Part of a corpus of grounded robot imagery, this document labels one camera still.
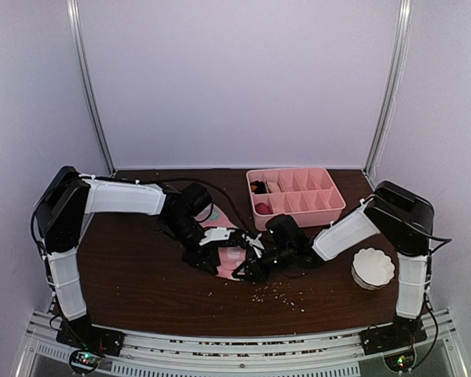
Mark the pink patterned sock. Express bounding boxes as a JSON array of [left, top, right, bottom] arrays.
[[195, 204, 246, 281]]

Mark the aluminium front rail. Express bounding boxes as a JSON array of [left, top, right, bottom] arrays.
[[13, 310, 471, 376]]

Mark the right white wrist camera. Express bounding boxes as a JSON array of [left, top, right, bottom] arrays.
[[242, 233, 265, 259]]

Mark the striped beige maroon sock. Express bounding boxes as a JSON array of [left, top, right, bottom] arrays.
[[266, 181, 285, 193]]

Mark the maroon rolled sock in tray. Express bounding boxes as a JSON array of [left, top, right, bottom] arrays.
[[255, 203, 272, 215]]

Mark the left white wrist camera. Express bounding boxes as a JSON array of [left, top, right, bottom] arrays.
[[199, 227, 233, 246]]

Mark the circuit board with leds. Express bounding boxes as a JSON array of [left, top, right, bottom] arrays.
[[68, 350, 101, 375], [384, 350, 416, 373]]

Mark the right circuit board with leds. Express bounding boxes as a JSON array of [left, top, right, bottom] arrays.
[[384, 350, 416, 373]]

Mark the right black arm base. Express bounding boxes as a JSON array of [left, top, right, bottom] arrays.
[[359, 324, 427, 355]]

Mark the black item in tray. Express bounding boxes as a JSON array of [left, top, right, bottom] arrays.
[[250, 181, 268, 195]]

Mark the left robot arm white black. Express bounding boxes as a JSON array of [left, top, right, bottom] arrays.
[[30, 166, 243, 349]]

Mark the aluminium frame post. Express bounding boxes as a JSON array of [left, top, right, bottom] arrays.
[[66, 0, 116, 174], [364, 0, 414, 177]]

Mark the left circuit board with leds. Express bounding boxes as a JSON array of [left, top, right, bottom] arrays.
[[68, 350, 101, 375]]

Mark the right aluminium frame post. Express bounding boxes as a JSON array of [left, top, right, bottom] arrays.
[[364, 0, 414, 177]]

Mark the pink divided organizer tray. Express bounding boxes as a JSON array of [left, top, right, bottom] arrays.
[[246, 167, 346, 231]]

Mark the left aluminium frame post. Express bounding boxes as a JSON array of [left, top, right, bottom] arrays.
[[66, 0, 116, 174]]

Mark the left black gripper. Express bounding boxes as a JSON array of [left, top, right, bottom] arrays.
[[163, 214, 221, 276]]

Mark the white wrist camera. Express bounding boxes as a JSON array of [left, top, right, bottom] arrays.
[[199, 227, 233, 246], [242, 233, 265, 259]]

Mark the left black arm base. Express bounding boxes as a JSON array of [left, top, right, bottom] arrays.
[[56, 327, 125, 357]]

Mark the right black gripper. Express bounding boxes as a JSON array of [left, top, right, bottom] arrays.
[[234, 244, 295, 284]]

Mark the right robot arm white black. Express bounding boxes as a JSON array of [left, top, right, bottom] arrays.
[[233, 181, 451, 347]]

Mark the white scalloped bowl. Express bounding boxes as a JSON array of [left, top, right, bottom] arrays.
[[351, 247, 396, 291]]

